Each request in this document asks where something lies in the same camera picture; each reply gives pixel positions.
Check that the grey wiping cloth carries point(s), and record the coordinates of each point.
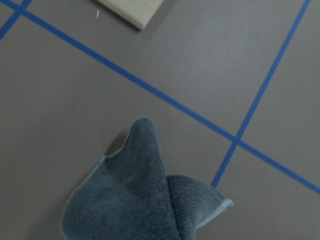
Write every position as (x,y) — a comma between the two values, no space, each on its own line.
(128,196)

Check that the bamboo cutting board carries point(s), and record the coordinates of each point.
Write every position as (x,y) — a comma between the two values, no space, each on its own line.
(136,12)

